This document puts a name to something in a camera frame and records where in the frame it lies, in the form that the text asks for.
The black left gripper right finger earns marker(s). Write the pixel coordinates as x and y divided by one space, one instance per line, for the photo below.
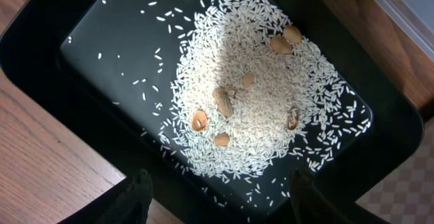
311 205

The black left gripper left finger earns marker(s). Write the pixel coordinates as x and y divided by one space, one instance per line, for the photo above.
126 203

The pile of white rice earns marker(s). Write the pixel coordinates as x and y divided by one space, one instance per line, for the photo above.
228 39

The black waste tray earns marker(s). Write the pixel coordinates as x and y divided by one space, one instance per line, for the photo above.
104 67

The clear plastic waste bin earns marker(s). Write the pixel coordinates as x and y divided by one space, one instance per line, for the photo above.
415 18

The open peanut shell half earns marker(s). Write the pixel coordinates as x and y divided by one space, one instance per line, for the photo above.
293 118

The hollow peanut shell half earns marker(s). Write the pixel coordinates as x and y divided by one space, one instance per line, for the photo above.
199 121

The lower peanut shell piece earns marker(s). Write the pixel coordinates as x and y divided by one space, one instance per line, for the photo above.
222 140

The whole peanut pod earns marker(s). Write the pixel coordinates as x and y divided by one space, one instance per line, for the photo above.
222 100

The small peanut shell piece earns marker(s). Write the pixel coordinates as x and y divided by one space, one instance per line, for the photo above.
248 80

